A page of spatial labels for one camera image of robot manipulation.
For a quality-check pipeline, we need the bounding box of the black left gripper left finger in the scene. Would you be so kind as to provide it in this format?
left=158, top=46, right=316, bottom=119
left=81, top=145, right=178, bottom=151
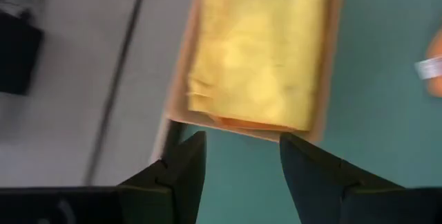
left=0, top=130, right=207, bottom=224

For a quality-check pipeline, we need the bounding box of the yellow microfiber towel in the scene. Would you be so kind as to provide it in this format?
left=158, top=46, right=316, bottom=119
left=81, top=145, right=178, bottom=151
left=188, top=0, right=331, bottom=131

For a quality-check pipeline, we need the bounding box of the orange microfiber towel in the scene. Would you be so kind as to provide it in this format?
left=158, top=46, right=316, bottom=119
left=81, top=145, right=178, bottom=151
left=414, top=26, right=442, bottom=97
left=215, top=115, right=295, bottom=132

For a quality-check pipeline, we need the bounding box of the black floor equipment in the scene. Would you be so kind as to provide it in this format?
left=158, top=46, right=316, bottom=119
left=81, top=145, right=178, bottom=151
left=0, top=11, right=45, bottom=96

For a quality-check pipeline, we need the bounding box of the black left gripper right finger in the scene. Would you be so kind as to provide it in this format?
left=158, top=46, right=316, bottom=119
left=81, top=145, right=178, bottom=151
left=279, top=132, right=442, bottom=224

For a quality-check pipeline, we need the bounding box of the green table mat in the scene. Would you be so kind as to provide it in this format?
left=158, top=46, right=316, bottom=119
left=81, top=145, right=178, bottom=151
left=182, top=0, right=442, bottom=224

